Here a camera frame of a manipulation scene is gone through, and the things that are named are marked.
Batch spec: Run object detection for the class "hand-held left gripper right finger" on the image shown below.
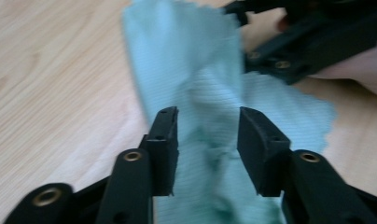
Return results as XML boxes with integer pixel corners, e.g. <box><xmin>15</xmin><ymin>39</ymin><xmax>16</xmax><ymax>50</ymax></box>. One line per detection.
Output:
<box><xmin>237</xmin><ymin>105</ymin><xmax>293</xmax><ymax>198</ymax></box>

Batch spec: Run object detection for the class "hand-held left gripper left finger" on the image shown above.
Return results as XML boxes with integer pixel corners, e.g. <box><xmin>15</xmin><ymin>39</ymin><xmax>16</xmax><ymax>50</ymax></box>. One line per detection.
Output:
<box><xmin>139</xmin><ymin>105</ymin><xmax>180</xmax><ymax>198</ymax></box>

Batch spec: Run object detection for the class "light teal cloth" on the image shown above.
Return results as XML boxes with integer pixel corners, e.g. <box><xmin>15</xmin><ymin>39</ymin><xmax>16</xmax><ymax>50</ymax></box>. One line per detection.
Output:
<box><xmin>120</xmin><ymin>0</ymin><xmax>338</xmax><ymax>224</ymax></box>

